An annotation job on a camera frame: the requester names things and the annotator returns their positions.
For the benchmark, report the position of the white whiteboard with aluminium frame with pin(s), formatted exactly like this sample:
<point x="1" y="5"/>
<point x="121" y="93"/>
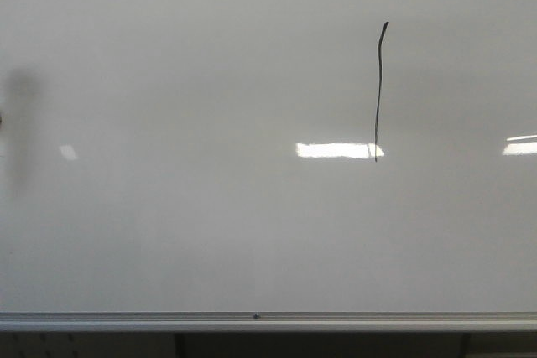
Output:
<point x="207" y="165"/>

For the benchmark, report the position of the black marker stroke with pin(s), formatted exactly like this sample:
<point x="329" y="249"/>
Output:
<point x="379" y="88"/>

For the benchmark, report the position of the grey perforated panel below board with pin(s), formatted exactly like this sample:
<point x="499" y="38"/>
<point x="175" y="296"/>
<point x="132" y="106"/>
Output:
<point x="86" y="344"/>

